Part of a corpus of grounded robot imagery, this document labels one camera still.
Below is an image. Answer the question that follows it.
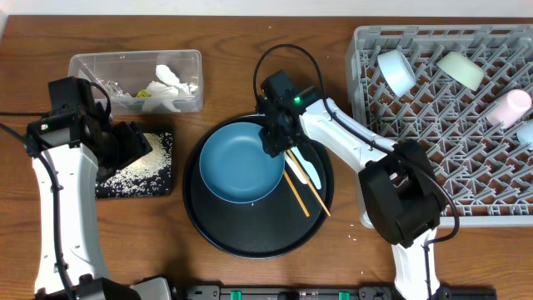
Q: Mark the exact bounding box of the silver yellow snack wrapper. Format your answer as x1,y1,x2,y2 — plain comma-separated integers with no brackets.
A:
104,81,151,98

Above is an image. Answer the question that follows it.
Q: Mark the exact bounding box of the white plastic knife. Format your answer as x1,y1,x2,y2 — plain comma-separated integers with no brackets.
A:
285,153,307,184

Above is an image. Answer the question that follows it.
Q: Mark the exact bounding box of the light blue plastic knife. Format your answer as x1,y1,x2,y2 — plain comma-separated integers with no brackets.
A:
291,147,321,189

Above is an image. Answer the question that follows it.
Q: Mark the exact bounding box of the dark blue bowl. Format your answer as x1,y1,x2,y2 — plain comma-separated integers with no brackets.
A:
199,122,285,204

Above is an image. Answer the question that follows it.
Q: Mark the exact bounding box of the wooden chopstick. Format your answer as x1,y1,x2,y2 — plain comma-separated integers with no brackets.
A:
286,150,331,217
283,170,310,218

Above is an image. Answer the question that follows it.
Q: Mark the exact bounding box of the white napkin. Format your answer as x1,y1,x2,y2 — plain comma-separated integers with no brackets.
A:
142,64,198,113

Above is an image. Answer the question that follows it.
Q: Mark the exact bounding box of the light blue small bowl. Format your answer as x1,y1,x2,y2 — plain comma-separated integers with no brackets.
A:
377,50,416,98

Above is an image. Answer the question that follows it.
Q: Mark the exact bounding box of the pink cup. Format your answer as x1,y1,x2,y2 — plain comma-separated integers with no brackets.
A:
486,89,532,129

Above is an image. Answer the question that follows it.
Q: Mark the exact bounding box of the light blue cup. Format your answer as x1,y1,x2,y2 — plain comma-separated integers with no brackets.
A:
516,120,533,150

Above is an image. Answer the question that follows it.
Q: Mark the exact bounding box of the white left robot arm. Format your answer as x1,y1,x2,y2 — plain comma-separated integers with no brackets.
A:
1,77,177,300

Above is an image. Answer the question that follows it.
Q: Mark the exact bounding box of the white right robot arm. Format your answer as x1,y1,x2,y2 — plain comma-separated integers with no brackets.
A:
257,70,448,299

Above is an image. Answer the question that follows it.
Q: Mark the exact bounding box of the clear plastic waste bin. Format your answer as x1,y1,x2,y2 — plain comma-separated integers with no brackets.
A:
68,49,203,116

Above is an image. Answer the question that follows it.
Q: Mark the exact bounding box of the grey dishwasher rack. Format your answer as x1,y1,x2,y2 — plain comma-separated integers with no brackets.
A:
346,24,532,228

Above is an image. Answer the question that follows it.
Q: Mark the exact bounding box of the spilled rice pile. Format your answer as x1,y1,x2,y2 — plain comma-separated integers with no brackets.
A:
99,132,173,196

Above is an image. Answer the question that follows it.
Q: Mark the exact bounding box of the black rectangular tray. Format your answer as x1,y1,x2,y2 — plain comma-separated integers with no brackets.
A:
94,124,175,200

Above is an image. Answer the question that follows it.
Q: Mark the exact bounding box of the round black serving tray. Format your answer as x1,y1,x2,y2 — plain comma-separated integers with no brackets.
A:
182,114,334,259

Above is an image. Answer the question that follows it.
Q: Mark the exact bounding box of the black rail at table edge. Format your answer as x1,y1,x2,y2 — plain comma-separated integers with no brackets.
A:
181,286,498,300

